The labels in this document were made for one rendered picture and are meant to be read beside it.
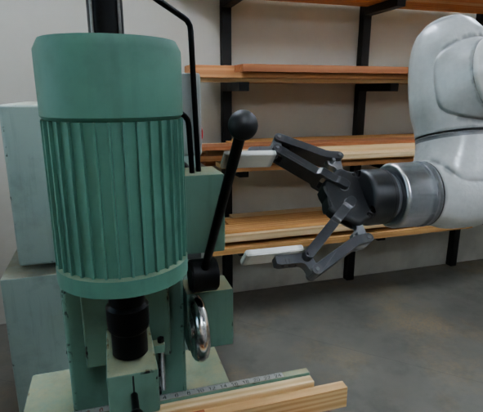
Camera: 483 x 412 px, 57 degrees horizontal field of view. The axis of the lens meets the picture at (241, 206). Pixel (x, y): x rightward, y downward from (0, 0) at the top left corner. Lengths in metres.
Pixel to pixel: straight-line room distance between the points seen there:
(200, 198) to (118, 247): 0.30
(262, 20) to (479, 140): 2.55
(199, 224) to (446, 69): 0.47
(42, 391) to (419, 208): 0.89
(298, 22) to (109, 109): 2.75
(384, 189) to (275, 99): 2.56
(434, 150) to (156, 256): 0.39
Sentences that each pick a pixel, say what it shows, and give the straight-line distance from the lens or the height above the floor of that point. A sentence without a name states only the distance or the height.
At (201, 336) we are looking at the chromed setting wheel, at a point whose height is 1.04.
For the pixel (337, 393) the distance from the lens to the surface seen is 0.86.
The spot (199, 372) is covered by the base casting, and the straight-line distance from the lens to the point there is 1.12.
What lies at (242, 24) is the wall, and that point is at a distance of 3.06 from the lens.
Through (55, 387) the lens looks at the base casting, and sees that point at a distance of 1.15.
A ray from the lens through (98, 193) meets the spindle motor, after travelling 0.53.
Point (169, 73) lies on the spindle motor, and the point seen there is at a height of 1.46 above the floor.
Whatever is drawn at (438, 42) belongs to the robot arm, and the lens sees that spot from 0.68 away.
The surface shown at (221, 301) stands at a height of 1.06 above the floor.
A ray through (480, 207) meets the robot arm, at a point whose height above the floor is 1.30.
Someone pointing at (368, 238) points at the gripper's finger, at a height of 1.27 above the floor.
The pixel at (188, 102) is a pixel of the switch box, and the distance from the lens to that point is 0.88.
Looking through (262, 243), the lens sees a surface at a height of 0.54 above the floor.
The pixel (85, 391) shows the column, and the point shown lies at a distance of 0.96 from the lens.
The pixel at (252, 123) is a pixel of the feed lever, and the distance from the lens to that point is 0.50.
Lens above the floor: 1.44
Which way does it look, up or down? 14 degrees down
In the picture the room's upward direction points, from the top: straight up
